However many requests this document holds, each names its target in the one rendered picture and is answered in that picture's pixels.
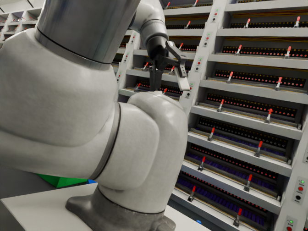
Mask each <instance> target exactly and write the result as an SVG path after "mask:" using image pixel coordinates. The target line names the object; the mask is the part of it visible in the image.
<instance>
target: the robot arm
mask: <svg viewBox="0 0 308 231"><path fill-rule="evenodd" d="M128 28H130V29H132V30H134V31H136V32H138V33H140V35H141V38H142V42H143V45H144V47H145V49H147V53H148V56H149V57H150V58H151V59H152V60H153V65H152V66H149V73H150V92H140V93H137V94H134V95H132V96H131V97H130V98H129V99H128V102H127V103H122V102H116V101H114V99H115V94H116V90H117V81H116V76H115V73H114V70H113V67H112V65H111V63H112V61H113V59H114V57H115V55H116V53H117V51H118V49H119V46H120V44H121V42H122V40H123V38H124V36H125V33H126V31H127V29H128ZM169 52H171V53H172V54H173V55H174V56H175V57H176V58H177V59H178V60H176V59H174V58H172V57H170V56H169ZM187 60H188V57H187V56H185V55H184V54H183V53H182V52H181V51H180V50H179V49H178V48H177V47H176V46H175V44H174V42H171V41H169V36H168V33H167V30H166V26H165V16H164V13H163V9H162V6H161V4H160V2H159V0H44V3H43V7H42V10H41V14H40V18H39V21H38V25H37V28H30V29H27V30H24V31H22V32H19V33H17V34H15V35H13V36H11V37H9V38H8V39H6V40H5V41H4V43H3V46H2V48H1V50H0V166H4V167H7V168H12V169H16V170H21V171H27V172H32V173H38V174H43V175H49V176H59V177H67V178H82V179H90V180H93V181H95V182H97V183H98V184H97V186H96V189H95V191H94V193H93V194H90V195H86V196H74V197H70V198H69V199H68V200H67V203H66V205H65V207H66V209H67V210H69V211H71V212H72V213H74V214H76V215H77V216H78V217H79V218H80V219H81V220H82V221H83V222H84V223H85V224H86V225H87V226H88V227H90V228H91V229H92V230H93V231H175V228H176V224H175V222H174V221H173V220H171V219H170V218H168V217H166V216H165V215H164V213H165V208H166V206H167V203H168V200H169V198H170V196H171V194H172V191H173V189H174V186H175V184H176V181H177V178H178V175H179V173H180V169H181V166H182V163H183V159H184V155H185V151H186V147H187V136H188V126H187V115H186V113H185V112H184V109H183V107H182V106H181V105H180V104H179V103H178V102H176V101H175V100H173V99H171V98H169V97H167V96H165V95H163V94H162V91H160V87H161V79H162V74H163V73H164V69H165V67H166V66H167V65H168V63H169V64H171V65H173V66H174V67H175V68H174V71H175V74H176V78H177V81H178V85H179V88H180V91H189V90H190V87H189V84H188V81H187V77H186V76H187V74H186V71H185V67H184V66H185V62H186V61H187ZM157 70H161V71H157Z"/></svg>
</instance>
